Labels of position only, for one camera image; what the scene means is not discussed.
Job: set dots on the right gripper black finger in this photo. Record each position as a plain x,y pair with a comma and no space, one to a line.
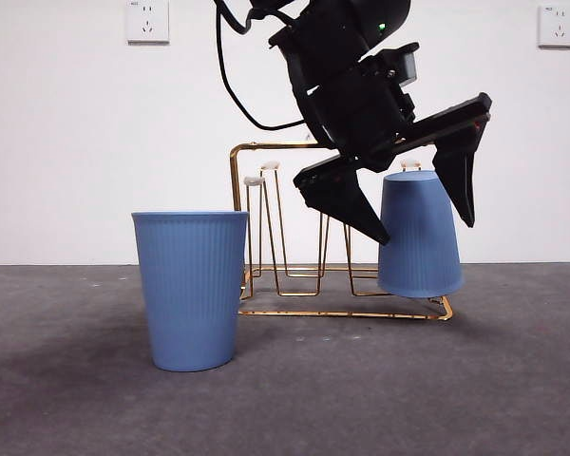
458,180
342,202

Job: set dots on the blue ribbed plastic cup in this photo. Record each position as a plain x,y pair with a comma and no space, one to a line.
420,247
191,294

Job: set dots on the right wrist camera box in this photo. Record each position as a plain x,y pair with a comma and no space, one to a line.
404,66

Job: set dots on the white wall power socket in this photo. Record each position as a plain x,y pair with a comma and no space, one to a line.
557,28
147,24

